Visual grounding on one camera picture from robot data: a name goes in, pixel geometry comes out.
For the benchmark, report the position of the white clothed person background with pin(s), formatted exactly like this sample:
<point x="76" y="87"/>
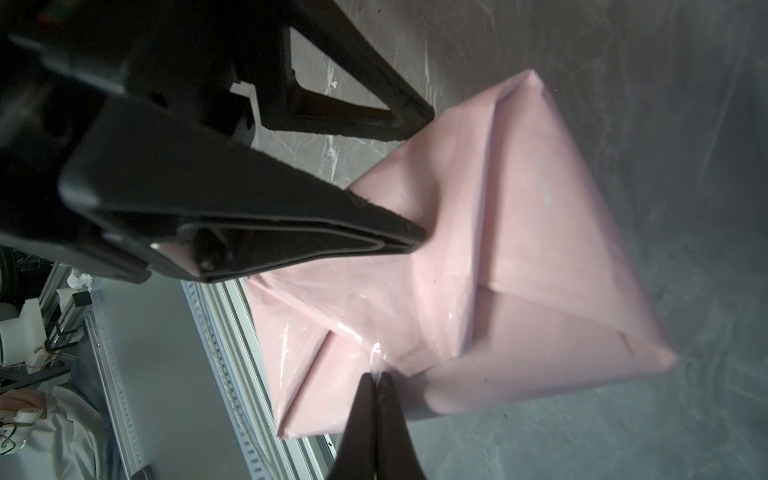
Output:
<point x="55" y="435"/>

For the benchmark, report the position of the purple wrapping paper sheet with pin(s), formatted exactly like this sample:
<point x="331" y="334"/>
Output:
<point x="523" y="289"/>

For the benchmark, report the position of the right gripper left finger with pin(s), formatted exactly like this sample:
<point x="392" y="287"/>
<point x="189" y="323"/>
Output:
<point x="356" y="457"/>

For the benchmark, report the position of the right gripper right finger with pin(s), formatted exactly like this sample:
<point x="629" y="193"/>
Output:
<point x="396" y="458"/>

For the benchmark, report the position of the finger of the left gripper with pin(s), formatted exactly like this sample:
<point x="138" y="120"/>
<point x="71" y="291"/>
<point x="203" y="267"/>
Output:
<point x="314" y="72"/>
<point x="197" y="205"/>

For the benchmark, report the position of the aluminium front rail frame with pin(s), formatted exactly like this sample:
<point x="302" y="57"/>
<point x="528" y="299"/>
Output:
<point x="181" y="368"/>

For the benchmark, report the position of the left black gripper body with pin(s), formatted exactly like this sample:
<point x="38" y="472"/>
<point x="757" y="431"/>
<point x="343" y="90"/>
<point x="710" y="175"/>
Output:
<point x="59" y="66"/>

